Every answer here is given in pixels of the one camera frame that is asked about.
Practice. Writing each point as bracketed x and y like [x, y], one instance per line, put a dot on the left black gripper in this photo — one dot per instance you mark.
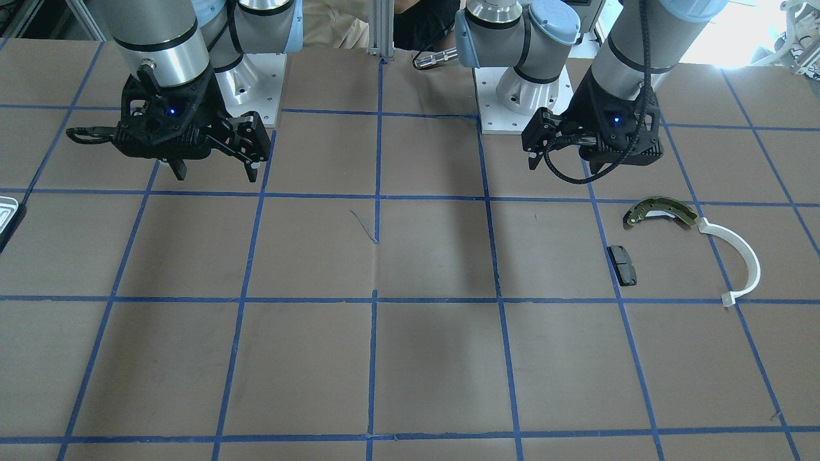
[584, 110]

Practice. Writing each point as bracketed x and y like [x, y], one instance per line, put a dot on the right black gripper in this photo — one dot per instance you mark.
[204, 102]

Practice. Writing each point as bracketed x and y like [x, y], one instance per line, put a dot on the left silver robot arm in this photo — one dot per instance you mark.
[646, 42]

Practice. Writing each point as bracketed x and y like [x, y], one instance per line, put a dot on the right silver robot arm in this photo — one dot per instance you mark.
[180, 38]

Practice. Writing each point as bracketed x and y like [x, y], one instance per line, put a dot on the silver metal tray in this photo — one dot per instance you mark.
[10, 212]

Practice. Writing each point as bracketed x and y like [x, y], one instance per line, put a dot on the olive green brake shoe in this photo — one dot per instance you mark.
[660, 207]

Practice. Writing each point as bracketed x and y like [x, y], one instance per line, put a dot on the black brake pad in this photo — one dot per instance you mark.
[622, 265]

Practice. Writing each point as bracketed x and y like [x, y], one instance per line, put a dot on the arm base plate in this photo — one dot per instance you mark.
[507, 102]
[255, 84]

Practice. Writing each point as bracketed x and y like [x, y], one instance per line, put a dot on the aluminium frame post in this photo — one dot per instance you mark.
[380, 26]

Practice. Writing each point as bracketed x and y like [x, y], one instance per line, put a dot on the white curved plastic bracket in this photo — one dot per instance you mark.
[743, 248]

